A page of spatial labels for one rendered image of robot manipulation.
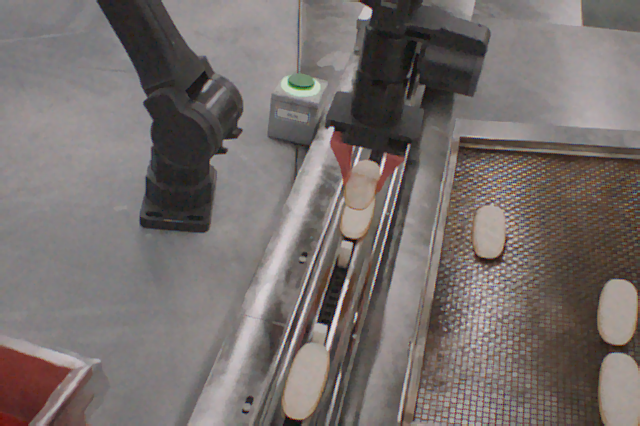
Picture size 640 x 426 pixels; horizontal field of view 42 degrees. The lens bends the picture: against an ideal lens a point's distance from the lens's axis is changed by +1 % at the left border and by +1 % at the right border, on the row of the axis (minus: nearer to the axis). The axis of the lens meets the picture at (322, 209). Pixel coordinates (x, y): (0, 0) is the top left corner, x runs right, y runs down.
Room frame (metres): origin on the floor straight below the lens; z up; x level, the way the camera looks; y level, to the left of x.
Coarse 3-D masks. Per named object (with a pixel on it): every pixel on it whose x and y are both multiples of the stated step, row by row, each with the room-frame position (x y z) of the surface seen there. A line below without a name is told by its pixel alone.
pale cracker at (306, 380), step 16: (304, 352) 0.57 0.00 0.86; (320, 352) 0.58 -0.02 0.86; (304, 368) 0.55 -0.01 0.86; (320, 368) 0.55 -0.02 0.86; (288, 384) 0.53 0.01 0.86; (304, 384) 0.53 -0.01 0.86; (320, 384) 0.54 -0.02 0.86; (288, 400) 0.51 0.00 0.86; (304, 400) 0.51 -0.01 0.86; (304, 416) 0.50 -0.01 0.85
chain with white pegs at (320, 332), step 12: (372, 156) 0.97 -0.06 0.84; (348, 240) 0.78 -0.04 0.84; (348, 252) 0.73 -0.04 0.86; (348, 264) 0.73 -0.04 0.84; (336, 276) 0.72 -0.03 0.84; (336, 288) 0.69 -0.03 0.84; (336, 300) 0.67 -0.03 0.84; (324, 312) 0.65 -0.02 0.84; (324, 324) 0.64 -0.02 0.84; (312, 336) 0.59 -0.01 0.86; (324, 336) 0.59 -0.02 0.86; (288, 420) 0.50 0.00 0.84; (300, 420) 0.50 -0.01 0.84
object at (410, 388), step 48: (480, 144) 0.96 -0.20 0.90; (528, 144) 0.95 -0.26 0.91; (576, 144) 0.95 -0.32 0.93; (576, 192) 0.85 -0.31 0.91; (432, 240) 0.73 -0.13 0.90; (576, 240) 0.76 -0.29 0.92; (432, 288) 0.66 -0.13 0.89; (480, 288) 0.67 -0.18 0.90; (576, 336) 0.60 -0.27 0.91; (432, 384) 0.53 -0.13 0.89; (576, 384) 0.54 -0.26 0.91
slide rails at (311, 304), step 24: (408, 96) 1.14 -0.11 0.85; (384, 192) 0.88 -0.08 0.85; (336, 216) 0.81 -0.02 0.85; (336, 240) 0.77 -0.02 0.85; (360, 240) 0.77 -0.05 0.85; (360, 264) 0.73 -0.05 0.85; (312, 288) 0.68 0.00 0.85; (360, 288) 0.69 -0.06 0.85; (312, 312) 0.64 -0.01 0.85; (336, 312) 0.65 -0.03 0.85; (336, 336) 0.61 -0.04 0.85; (288, 360) 0.57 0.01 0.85; (336, 360) 0.58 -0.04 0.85; (264, 408) 0.50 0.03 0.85
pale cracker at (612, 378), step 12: (612, 360) 0.56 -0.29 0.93; (624, 360) 0.56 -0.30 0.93; (600, 372) 0.55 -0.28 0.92; (612, 372) 0.54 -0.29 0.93; (624, 372) 0.54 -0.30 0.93; (636, 372) 0.55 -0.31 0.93; (600, 384) 0.53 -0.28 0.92; (612, 384) 0.53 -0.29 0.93; (624, 384) 0.53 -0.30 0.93; (636, 384) 0.53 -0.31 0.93; (600, 396) 0.52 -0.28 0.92; (612, 396) 0.51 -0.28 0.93; (624, 396) 0.52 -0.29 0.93; (636, 396) 0.52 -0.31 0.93; (600, 408) 0.50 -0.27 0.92; (612, 408) 0.50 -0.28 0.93; (624, 408) 0.50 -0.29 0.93; (636, 408) 0.50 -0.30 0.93; (612, 420) 0.49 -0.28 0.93; (624, 420) 0.49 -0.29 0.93; (636, 420) 0.49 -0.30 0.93
